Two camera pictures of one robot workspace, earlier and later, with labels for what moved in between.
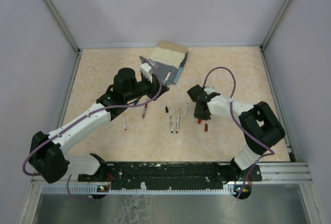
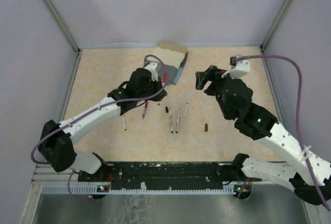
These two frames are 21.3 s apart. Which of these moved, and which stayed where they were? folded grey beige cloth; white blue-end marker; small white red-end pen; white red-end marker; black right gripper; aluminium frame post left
Moved: white red-end marker; black right gripper
Stayed: aluminium frame post left; small white red-end pen; folded grey beige cloth; white blue-end marker
